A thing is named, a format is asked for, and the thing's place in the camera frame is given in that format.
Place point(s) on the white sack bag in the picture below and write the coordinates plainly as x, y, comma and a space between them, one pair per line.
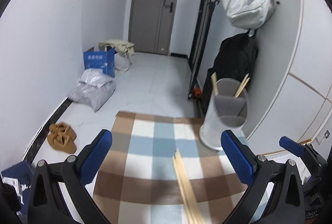
122, 62

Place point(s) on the black metal door frame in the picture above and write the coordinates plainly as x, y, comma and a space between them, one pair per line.
206, 10

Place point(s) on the orange black toy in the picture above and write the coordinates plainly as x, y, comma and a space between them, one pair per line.
196, 93

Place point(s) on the white cabinet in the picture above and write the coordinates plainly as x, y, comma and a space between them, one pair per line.
304, 101

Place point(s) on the black hanging backpack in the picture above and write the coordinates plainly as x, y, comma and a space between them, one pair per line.
235, 59

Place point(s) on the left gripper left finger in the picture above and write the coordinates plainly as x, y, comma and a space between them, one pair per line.
46, 202

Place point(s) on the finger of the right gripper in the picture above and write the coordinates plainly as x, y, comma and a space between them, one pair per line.
291, 146

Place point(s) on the grey plastic parcel bag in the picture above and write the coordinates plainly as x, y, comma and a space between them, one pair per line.
91, 95

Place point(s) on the wooden chopsticks bundle on mat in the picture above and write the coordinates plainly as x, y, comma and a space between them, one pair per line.
186, 190

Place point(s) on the grey brown door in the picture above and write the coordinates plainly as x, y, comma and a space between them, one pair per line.
150, 25

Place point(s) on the white plastic parcel bag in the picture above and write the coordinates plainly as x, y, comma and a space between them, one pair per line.
95, 77

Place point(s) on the wall socket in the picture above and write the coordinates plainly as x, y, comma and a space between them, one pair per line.
326, 134

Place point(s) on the white mesh utensil holder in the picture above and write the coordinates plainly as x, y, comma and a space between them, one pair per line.
225, 112

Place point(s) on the brown slippers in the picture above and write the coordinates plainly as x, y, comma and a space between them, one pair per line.
61, 137

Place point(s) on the white sling bag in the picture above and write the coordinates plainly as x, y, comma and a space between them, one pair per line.
247, 14

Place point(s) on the beige cloth on bag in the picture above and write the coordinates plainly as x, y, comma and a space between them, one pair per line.
122, 47

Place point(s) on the plaid checkered mat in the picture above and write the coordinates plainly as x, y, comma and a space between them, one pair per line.
136, 182

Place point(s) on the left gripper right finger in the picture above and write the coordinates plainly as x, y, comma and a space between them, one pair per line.
286, 202

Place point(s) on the wooden chopstick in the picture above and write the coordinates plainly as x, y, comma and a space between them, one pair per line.
242, 86
214, 83

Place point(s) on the blue cardboard box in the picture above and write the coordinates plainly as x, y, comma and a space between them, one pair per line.
103, 60

